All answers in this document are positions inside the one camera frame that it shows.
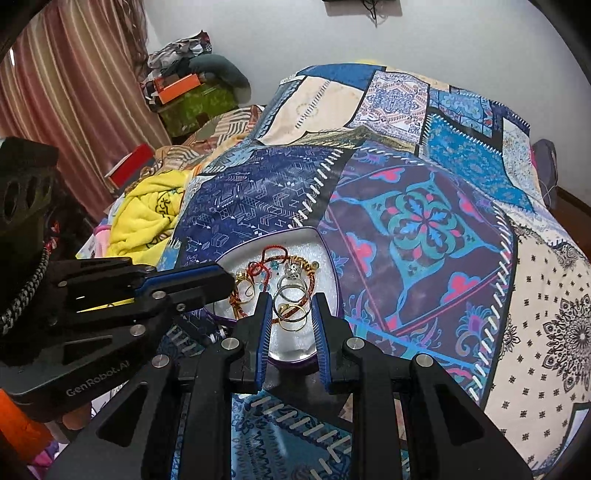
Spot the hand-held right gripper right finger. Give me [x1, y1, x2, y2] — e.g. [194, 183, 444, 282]
[311, 294, 533, 480]

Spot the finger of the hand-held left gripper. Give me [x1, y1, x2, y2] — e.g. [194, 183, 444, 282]
[60, 276, 235, 366]
[48, 257, 233, 309]

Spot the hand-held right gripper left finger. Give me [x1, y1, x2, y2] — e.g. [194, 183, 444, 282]
[46, 292, 274, 480]

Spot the purple heart-shaped tin box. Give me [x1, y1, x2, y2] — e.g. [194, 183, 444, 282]
[205, 226, 345, 368]

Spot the gold ring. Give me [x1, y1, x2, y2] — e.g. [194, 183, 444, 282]
[287, 304, 311, 331]

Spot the gold chain bracelet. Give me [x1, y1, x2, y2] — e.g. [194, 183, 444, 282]
[232, 271, 256, 319]

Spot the silver ring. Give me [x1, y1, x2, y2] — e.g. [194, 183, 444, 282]
[272, 283, 310, 319]

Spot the ornate silver pendant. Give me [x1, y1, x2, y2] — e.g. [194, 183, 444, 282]
[281, 260, 306, 283]

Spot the red cord bracelet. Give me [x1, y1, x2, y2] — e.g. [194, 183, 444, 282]
[246, 246, 290, 283]

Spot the yellow blanket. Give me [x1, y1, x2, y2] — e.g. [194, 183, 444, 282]
[105, 170, 191, 257]

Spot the red box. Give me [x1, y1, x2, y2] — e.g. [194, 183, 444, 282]
[104, 143, 156, 191]

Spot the striped pink curtain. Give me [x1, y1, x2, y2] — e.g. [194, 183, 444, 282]
[0, 0, 172, 219]

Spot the striped beige blanket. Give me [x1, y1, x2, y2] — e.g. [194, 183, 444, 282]
[156, 105, 267, 177]

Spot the blue patchwork blanket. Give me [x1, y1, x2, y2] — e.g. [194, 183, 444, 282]
[168, 62, 591, 480]

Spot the orange box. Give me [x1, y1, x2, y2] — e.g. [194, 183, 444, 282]
[154, 74, 202, 105]

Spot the pile of clothes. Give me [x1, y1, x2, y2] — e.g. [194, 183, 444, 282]
[144, 31, 214, 89]

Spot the grey pillow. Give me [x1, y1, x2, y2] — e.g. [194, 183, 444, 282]
[188, 54, 253, 94]

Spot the orange object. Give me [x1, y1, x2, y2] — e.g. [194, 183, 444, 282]
[0, 389, 52, 463]

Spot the grey bag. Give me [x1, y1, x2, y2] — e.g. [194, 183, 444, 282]
[531, 138, 560, 195]

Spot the braided grey strap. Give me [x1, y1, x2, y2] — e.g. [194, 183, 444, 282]
[0, 247, 51, 325]

